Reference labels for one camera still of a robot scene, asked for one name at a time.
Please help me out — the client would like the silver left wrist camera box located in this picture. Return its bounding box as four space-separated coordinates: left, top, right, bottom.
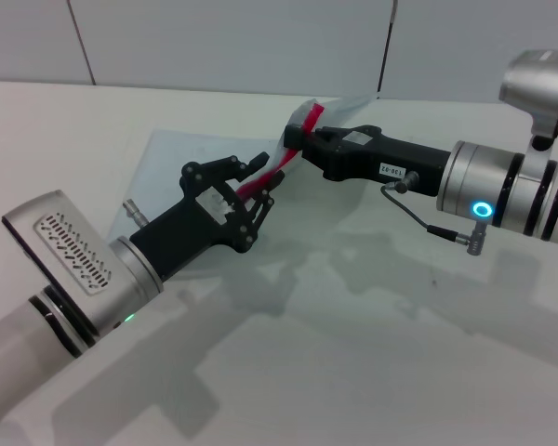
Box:
0 189 136 343

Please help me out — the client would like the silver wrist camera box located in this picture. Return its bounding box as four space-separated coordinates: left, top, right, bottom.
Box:
0 189 136 343
498 49 558 152

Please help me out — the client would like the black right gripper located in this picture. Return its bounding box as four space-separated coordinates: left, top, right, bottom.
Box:
283 123 453 197

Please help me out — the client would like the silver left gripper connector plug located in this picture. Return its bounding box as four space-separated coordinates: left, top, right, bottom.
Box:
122 198 147 230

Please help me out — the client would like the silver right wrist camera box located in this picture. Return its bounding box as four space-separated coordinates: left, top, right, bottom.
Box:
498 49 558 152

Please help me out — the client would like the clear document bag red zipper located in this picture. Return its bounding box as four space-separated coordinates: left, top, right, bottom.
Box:
109 95 382 280

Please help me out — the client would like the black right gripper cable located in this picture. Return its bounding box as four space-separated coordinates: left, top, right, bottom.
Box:
381 170 489 256

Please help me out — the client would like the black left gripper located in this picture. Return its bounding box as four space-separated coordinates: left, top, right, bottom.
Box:
129 151 286 282

